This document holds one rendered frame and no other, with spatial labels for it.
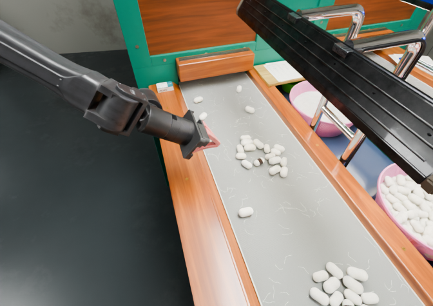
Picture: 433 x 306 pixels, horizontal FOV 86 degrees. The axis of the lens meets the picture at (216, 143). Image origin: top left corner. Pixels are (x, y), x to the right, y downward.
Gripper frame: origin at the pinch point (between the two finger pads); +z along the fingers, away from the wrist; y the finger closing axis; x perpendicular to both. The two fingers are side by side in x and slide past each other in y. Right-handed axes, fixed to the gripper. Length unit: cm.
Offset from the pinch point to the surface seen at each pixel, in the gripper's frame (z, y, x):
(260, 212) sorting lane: 12.6, -15.1, 4.7
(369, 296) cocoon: 20.1, -37.9, -4.4
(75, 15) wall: -23, 264, 84
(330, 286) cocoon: 15.3, -34.3, -0.6
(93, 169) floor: 8, 78, 107
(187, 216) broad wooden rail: -2.4, -11.9, 14.1
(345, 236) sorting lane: 24.8, -26.6, -5.7
